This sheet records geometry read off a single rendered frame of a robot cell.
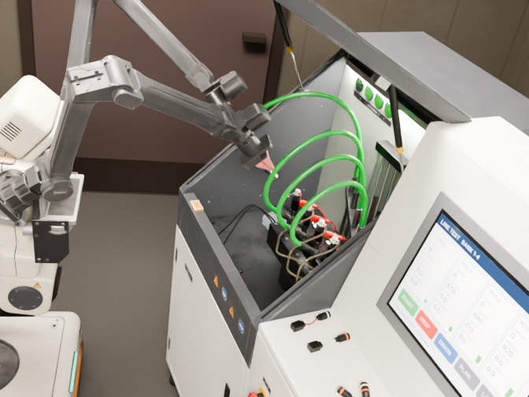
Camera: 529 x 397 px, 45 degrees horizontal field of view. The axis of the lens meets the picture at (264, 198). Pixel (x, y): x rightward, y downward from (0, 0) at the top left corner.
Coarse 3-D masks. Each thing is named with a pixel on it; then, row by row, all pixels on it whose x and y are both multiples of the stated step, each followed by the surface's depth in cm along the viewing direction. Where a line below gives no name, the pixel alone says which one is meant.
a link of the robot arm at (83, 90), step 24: (72, 72) 136; (96, 72) 137; (120, 72) 138; (72, 96) 135; (96, 96) 136; (72, 120) 142; (72, 144) 150; (48, 168) 157; (72, 168) 159; (48, 192) 159; (72, 192) 163
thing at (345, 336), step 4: (340, 336) 165; (344, 336) 165; (348, 336) 165; (316, 340) 163; (328, 340) 165; (332, 340) 165; (336, 340) 164; (340, 340) 164; (344, 340) 165; (308, 344) 161; (312, 344) 161; (316, 344) 161; (320, 344) 162; (324, 344) 164; (308, 348) 162; (312, 348) 160; (316, 348) 161; (312, 352) 161
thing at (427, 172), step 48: (432, 144) 149; (480, 144) 144; (528, 144) 147; (432, 192) 147; (480, 192) 136; (528, 192) 129; (384, 240) 160; (528, 240) 125; (384, 288) 158; (384, 336) 157; (384, 384) 156; (432, 384) 143
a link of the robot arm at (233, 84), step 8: (200, 72) 187; (232, 72) 188; (200, 80) 187; (208, 80) 187; (216, 80) 188; (224, 80) 189; (232, 80) 188; (240, 80) 187; (200, 88) 188; (208, 88) 188; (224, 88) 188; (232, 88) 188; (240, 88) 188; (232, 96) 189
